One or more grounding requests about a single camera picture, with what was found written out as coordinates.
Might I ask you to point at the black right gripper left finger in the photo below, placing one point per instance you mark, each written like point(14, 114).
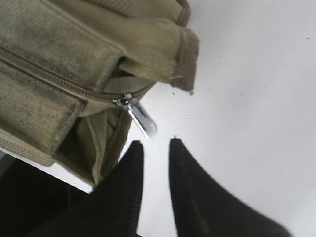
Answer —
point(111, 210)

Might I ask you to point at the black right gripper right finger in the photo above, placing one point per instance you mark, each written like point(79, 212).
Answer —
point(203, 208)

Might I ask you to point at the silver metal zipper pull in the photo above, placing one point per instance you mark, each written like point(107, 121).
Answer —
point(138, 113)

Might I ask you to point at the olive yellow canvas bag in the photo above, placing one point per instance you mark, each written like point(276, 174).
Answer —
point(62, 62)

